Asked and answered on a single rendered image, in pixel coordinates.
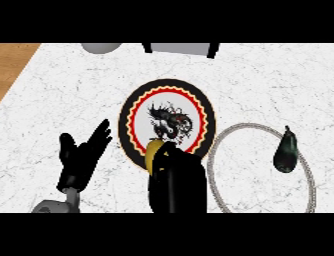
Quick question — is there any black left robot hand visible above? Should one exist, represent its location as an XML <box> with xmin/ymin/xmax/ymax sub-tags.
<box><xmin>56</xmin><ymin>118</ymin><xmax>114</xmax><ymax>193</ymax></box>

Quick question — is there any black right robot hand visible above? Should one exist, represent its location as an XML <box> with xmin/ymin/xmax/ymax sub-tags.
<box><xmin>146</xmin><ymin>145</ymin><xmax>208</xmax><ymax>214</ymax></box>

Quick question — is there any yellow lemon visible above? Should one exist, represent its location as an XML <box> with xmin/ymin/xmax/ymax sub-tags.
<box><xmin>145</xmin><ymin>139</ymin><xmax>170</xmax><ymax>176</ymax></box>

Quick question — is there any white plate with grey rim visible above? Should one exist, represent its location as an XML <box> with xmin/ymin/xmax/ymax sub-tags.
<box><xmin>207</xmin><ymin>122</ymin><xmax>319</xmax><ymax>214</ymax></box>

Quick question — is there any round black red patterned placemat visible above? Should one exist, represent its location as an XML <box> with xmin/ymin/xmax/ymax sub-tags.
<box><xmin>117</xmin><ymin>78</ymin><xmax>217</xmax><ymax>169</ymax></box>

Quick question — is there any dark green eggplant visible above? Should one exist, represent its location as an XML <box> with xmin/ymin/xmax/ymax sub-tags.
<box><xmin>272</xmin><ymin>125</ymin><xmax>300</xmax><ymax>174</ymax></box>

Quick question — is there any grey rounded object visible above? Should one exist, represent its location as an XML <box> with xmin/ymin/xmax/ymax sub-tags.
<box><xmin>80</xmin><ymin>43</ymin><xmax>122</xmax><ymax>55</ymax></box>

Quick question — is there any grey appliance with black legs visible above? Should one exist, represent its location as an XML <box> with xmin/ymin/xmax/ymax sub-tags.
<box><xmin>142</xmin><ymin>43</ymin><xmax>221</xmax><ymax>60</ymax></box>

